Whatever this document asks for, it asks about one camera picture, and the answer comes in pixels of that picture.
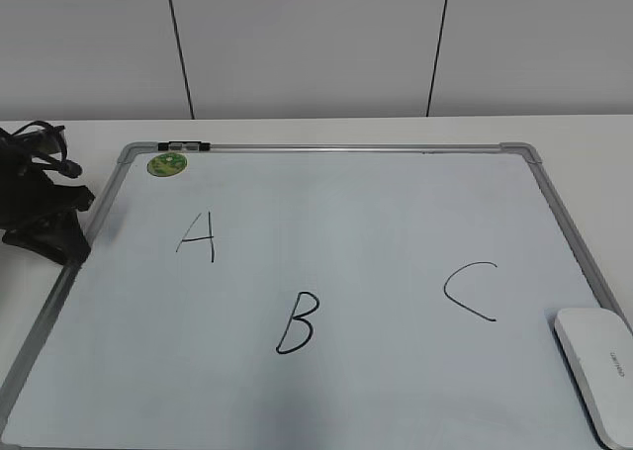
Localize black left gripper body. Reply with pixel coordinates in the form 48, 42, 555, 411
1, 142, 95, 265

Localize white rectangular board eraser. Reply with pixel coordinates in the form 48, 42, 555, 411
554, 308, 632, 449

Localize green round magnet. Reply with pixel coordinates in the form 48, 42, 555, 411
146, 153, 188, 178

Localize black and silver marker clip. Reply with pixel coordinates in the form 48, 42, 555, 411
157, 141, 211, 152

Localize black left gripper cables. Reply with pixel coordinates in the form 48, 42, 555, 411
0, 121, 84, 179

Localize white board with grey frame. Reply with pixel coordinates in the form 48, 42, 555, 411
1, 142, 631, 449

